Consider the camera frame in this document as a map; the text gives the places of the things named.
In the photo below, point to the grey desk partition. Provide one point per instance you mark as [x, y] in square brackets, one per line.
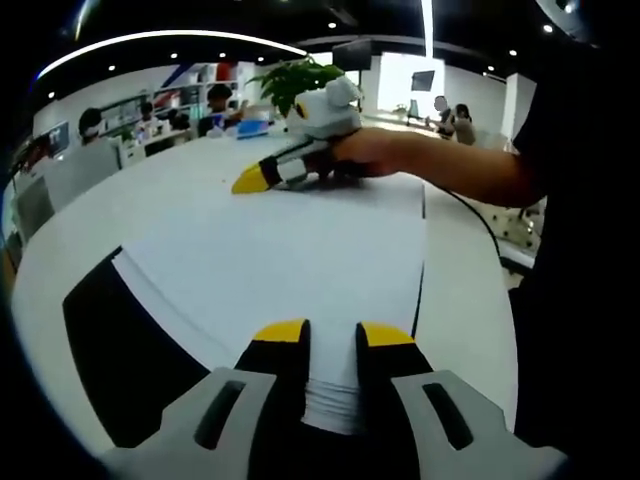
[75, 175]

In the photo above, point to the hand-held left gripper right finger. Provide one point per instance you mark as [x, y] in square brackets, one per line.
[440, 445]

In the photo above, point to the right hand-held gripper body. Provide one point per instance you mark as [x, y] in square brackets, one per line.
[330, 117]

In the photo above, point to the straight ceiling light strip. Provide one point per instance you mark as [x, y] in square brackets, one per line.
[426, 27]

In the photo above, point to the black screen on stand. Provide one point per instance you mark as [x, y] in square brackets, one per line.
[352, 52]

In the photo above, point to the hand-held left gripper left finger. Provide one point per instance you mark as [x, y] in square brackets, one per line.
[200, 445]

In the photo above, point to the small black wall screen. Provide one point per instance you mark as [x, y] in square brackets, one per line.
[423, 80]

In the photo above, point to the blue tissue box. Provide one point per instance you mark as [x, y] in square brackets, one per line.
[252, 130]

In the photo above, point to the black desk mat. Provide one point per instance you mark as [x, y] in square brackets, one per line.
[110, 340]

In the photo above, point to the white bound document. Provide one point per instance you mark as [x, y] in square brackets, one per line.
[275, 260]

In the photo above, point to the curved ceiling light strip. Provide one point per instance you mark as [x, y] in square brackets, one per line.
[165, 36]

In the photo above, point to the person's right hand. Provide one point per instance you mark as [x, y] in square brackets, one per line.
[375, 155]

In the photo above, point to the white wall shelf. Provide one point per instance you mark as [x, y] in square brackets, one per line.
[185, 90]

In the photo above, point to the potted green plant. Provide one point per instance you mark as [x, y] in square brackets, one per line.
[295, 80]

